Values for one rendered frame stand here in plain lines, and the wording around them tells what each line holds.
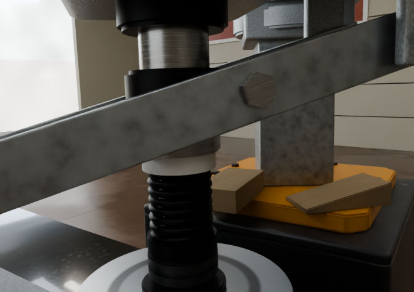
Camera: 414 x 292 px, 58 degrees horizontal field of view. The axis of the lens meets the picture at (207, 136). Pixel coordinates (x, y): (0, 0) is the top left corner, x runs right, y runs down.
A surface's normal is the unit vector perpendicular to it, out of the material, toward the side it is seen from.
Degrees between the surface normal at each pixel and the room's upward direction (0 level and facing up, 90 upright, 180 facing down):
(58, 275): 0
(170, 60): 90
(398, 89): 90
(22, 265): 0
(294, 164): 90
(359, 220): 90
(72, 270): 0
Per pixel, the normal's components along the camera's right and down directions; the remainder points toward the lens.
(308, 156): -0.06, 0.14
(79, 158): 0.25, 0.12
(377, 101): -0.65, 0.12
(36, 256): -0.04, -0.99
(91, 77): 0.76, 0.07
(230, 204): -0.43, 0.14
